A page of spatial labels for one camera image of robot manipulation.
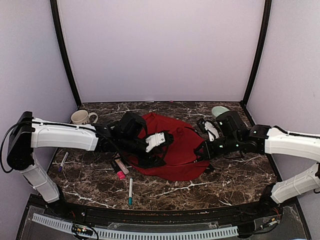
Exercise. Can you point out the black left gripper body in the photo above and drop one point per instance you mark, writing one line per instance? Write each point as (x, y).
(128, 145)

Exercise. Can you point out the pastel yellow pink highlighter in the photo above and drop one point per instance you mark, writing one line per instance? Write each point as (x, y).
(122, 166)

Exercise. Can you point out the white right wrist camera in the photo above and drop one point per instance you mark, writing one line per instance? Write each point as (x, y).
(207, 127)

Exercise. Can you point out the white slotted cable duct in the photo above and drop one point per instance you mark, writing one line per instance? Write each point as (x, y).
(125, 231)

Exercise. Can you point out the black front rail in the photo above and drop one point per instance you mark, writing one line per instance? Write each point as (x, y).
(239, 214)

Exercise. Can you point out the right black frame post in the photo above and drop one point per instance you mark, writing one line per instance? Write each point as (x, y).
(259, 50)

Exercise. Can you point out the pale green ceramic bowl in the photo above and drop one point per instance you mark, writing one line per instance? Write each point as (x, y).
(218, 110)

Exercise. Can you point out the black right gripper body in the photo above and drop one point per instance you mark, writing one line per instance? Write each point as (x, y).
(231, 144)

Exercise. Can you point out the white teal marker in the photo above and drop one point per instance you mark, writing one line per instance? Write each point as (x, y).
(130, 192)

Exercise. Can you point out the white purple marker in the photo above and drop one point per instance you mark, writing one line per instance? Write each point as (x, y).
(63, 162)

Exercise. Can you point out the black pink highlighter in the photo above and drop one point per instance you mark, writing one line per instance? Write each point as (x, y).
(117, 170)

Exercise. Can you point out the black frame post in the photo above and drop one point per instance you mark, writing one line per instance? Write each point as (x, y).
(63, 51)
(259, 50)

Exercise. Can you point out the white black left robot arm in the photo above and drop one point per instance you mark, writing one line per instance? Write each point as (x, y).
(30, 133)

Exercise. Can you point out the red student backpack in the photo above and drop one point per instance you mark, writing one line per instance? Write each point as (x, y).
(181, 163)

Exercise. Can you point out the small circuit board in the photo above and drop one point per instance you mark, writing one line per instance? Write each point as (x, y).
(81, 230)

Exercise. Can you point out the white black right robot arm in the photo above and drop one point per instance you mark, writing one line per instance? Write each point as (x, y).
(269, 140)

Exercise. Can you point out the white patterned mug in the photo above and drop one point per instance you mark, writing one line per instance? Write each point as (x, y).
(82, 117)

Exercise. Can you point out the left black frame post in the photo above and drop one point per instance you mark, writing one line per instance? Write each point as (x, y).
(63, 51)

